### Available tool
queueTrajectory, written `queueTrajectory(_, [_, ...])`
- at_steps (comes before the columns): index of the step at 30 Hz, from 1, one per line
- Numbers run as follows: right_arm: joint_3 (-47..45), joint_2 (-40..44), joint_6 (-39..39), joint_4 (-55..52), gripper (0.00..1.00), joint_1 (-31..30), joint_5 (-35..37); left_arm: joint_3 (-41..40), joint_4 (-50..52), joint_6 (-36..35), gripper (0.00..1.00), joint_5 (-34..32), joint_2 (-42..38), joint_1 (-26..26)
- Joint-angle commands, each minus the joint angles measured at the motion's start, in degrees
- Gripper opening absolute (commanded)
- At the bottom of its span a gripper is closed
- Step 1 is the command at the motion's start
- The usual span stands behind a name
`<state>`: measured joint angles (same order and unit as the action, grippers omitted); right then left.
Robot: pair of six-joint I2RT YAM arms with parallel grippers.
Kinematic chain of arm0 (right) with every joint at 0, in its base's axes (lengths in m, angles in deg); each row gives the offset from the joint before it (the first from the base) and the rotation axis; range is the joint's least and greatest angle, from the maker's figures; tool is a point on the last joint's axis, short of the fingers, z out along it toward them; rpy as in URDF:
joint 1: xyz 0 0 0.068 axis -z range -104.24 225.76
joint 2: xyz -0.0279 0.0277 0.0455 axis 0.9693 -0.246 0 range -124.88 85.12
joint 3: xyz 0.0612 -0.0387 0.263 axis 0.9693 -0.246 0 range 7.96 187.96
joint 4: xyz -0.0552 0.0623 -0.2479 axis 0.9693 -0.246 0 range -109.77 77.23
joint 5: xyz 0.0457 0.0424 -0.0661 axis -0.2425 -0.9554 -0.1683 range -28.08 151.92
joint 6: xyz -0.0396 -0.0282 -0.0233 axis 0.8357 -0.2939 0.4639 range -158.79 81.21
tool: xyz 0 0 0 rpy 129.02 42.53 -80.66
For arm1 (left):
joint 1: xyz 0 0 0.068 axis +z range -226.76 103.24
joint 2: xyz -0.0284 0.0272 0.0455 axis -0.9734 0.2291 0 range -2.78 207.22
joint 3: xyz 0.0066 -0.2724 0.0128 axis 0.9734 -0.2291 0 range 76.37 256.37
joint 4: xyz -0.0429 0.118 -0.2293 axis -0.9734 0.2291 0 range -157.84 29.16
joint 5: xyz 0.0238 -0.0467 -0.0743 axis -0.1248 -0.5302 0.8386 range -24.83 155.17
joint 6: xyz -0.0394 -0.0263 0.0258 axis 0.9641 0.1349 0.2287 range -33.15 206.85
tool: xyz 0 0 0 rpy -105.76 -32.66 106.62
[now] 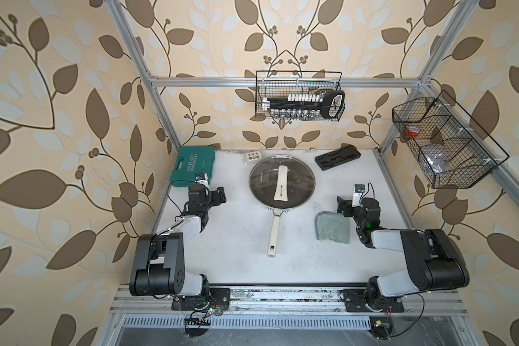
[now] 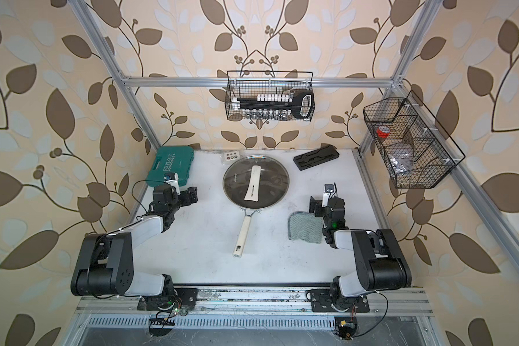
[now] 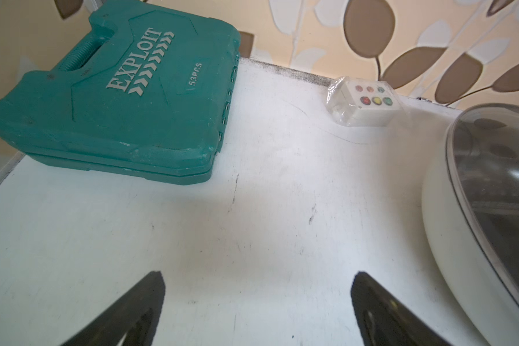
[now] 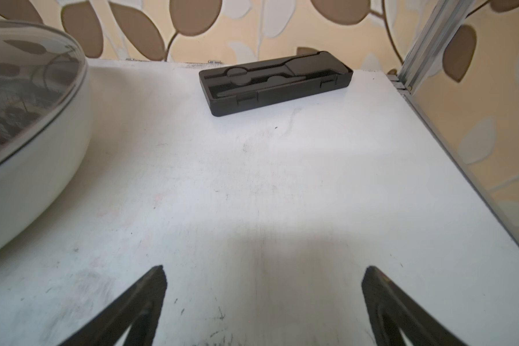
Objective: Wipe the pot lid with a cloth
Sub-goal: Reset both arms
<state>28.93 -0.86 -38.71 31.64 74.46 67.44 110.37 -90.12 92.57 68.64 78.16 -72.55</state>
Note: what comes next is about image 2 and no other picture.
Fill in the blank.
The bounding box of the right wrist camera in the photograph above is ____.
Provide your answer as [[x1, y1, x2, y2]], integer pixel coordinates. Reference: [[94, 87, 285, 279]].
[[321, 184, 336, 208]]

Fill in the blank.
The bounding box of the green waffle cloth checkered trim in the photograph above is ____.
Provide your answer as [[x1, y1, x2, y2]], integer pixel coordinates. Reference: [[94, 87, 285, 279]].
[[288, 212, 324, 244]]

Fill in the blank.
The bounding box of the black white socket set holder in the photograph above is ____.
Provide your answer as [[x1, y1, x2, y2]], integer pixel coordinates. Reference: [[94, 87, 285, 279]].
[[225, 89, 315, 121]]

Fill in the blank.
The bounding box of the cream frying pan dark interior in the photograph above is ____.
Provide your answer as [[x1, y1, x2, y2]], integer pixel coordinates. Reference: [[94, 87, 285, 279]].
[[223, 155, 291, 259]]

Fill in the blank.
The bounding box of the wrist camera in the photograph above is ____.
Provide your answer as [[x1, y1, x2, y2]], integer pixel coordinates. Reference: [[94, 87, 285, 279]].
[[164, 172, 180, 195], [321, 184, 336, 208]]

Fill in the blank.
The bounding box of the glass pot lid cream handle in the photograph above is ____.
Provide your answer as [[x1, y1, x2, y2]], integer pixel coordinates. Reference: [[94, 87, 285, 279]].
[[223, 155, 291, 210]]

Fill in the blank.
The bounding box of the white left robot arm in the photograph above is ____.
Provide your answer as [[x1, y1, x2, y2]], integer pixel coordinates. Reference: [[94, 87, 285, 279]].
[[70, 184, 198, 298]]

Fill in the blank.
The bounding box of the aluminium frame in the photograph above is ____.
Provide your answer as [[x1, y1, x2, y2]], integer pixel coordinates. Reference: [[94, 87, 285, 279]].
[[64, 0, 519, 346]]

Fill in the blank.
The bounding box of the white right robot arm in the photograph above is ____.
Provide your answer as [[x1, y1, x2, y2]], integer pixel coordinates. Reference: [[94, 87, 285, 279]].
[[309, 196, 412, 301]]

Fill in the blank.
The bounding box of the clear plastic bag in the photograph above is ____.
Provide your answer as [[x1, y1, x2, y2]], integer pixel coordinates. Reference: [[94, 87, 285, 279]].
[[387, 143, 414, 174]]

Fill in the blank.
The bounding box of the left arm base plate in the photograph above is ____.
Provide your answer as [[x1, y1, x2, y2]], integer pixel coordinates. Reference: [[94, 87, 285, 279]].
[[137, 287, 198, 313]]

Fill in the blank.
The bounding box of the green plastic tool case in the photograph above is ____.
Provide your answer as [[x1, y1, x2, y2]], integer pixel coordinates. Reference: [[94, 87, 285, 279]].
[[146, 146, 195, 187]]

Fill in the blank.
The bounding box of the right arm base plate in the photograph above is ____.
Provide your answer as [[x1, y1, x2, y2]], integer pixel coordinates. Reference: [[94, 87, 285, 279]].
[[306, 288, 370, 314]]

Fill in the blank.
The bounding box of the black wire basket wall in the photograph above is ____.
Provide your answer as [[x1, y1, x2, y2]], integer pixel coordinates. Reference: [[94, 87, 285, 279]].
[[363, 91, 466, 189], [224, 69, 315, 121]]

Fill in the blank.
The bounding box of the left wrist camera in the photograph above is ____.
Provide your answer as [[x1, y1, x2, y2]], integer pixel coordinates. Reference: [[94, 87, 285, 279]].
[[164, 172, 180, 195]]

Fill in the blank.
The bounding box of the black wire basket right wall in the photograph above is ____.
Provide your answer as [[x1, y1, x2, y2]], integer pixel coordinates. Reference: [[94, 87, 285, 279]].
[[363, 91, 466, 189]]

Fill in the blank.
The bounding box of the black wire basket back wall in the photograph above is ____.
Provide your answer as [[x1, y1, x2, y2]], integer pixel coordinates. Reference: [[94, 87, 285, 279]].
[[224, 69, 315, 121]]

